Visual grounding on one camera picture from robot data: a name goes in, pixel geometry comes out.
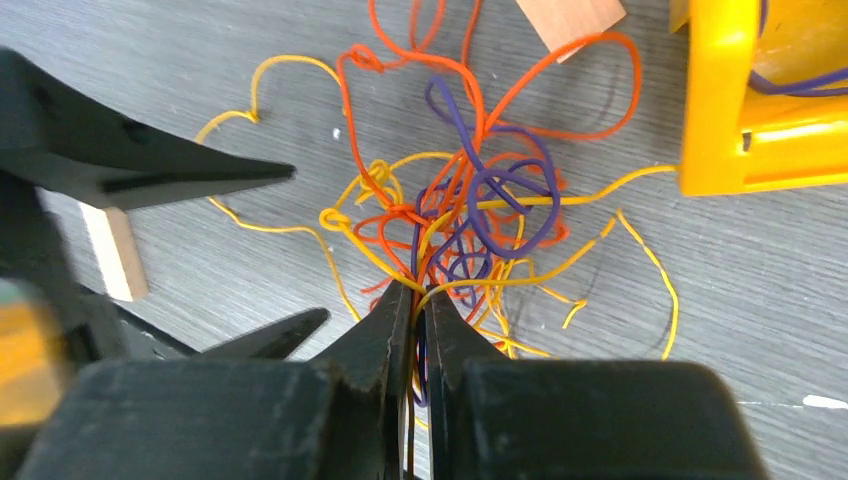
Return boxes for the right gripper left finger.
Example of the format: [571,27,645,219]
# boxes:
[15,282,413,479]

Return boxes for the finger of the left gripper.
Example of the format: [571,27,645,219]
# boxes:
[192,308,330,360]

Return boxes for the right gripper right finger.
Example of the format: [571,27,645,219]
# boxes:
[423,293,768,479]

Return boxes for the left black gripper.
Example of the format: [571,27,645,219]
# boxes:
[1,49,296,479]

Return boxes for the tan wooden block near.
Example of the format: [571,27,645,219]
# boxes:
[79,203,149,302]

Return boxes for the tan wooden block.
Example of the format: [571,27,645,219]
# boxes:
[517,0,627,63]
[79,203,149,302]

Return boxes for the orange plastic bin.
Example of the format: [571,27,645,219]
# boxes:
[669,1,847,196]

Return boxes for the tan wooden block far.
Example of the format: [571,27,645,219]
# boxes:
[517,0,627,63]

